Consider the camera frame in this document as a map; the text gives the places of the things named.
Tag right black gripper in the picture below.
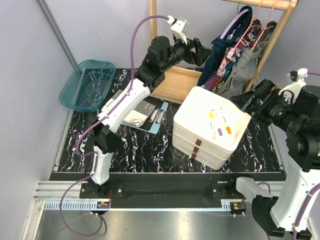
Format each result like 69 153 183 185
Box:
229 76 304 132

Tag navy blue mesh shorts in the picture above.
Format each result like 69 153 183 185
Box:
197 5 253 87

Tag lavender plastic hanger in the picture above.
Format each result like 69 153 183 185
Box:
220 7 250 41

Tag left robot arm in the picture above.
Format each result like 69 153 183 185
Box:
84 36 214 198

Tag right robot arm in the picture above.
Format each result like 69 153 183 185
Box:
227 79 320 240

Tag grey shorts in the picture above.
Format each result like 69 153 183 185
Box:
215 21 277 99

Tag colourful comic print shorts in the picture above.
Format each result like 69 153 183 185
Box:
200 19 262 93

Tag orange cap marker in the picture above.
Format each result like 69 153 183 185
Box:
219 108 233 135

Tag yellow cap marker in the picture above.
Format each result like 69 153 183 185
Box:
209 109 216 140

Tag wooden clothes rack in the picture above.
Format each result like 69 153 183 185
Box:
151 0 298 104

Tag purple cap marker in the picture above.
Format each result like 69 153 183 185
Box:
215 107 224 137

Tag white stacked trays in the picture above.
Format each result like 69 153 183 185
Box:
172 86 251 170

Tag blue clipboard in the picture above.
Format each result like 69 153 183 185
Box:
122 96 169 134

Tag grey spiral notebook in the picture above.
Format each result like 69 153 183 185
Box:
122 100 156 128

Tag teal plastic bin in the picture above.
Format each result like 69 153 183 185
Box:
59 59 116 113

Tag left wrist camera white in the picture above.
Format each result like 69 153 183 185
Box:
167 15 189 45

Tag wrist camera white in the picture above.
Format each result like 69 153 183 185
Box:
167 15 189 45
278 68 308 104

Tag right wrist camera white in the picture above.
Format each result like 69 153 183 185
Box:
278 68 308 104

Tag pink wire hanger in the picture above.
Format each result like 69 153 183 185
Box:
250 0 279 52
232 0 266 51

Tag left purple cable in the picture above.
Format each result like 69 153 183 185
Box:
58 15 173 237

